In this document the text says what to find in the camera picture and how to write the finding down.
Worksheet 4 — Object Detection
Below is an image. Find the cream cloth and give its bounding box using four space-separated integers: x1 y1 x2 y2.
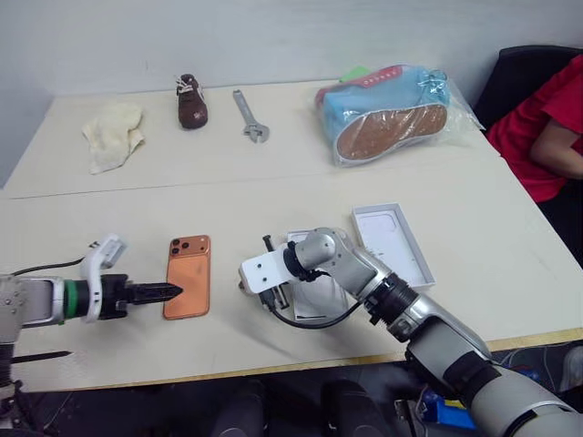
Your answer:
81 101 148 176

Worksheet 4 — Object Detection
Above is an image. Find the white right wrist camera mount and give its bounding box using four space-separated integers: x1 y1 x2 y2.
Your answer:
239 249 293 296

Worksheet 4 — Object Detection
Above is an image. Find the blue object under table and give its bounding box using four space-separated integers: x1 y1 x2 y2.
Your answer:
419 390 464 425

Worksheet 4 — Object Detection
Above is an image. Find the dark rounded shape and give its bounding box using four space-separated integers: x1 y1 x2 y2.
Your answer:
320 378 380 437
212 378 269 437

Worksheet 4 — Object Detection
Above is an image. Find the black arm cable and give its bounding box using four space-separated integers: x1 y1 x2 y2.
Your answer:
266 268 371 330
9 256 88 278

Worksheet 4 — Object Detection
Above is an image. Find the white phone box tray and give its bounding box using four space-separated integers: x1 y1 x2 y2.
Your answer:
351 201 436 293

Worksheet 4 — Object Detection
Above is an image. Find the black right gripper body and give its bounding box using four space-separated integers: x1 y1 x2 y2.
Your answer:
269 282 293 316

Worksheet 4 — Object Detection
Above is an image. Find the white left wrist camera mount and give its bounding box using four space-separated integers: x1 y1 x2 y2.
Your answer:
80 233 129 323

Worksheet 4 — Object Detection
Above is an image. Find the blue shoe in plastic bag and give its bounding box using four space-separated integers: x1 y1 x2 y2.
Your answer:
314 64 485 169

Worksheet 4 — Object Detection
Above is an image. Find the orange smartphone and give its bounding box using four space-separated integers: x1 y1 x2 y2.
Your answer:
162 234 212 321

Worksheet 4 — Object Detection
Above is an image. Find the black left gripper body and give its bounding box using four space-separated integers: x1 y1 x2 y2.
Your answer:
97 273 137 320

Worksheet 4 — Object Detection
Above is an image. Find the silver adjustable wrench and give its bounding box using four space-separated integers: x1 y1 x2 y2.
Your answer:
231 88 271 146

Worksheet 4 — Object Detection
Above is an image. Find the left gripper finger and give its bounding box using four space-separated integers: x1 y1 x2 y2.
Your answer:
130 282 184 295
130 291 182 306

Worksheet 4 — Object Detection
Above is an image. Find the dark pointed stick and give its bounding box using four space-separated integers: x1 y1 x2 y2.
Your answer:
9 349 76 365

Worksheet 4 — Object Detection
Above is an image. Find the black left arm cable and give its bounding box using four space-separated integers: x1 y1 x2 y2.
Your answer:
9 256 88 278

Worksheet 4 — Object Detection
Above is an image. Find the small brown boot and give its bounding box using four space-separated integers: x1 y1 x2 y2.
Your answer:
175 73 210 131

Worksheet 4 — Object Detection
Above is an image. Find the blue sneaker with brown sole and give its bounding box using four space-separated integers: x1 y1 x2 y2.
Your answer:
317 65 453 168

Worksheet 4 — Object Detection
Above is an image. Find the white shoe on floor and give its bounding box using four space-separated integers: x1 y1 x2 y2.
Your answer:
558 344 583 393

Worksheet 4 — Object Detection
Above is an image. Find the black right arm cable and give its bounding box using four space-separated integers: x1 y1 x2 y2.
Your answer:
266 268 371 330

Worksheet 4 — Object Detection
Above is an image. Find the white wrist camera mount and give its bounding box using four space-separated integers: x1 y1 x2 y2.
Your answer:
80 233 129 323
239 249 293 296

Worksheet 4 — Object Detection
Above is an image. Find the person in red shirt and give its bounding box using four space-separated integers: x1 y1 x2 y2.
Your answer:
484 53 583 269

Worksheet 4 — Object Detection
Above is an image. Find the green flat object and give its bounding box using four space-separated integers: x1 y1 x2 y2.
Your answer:
338 65 371 86

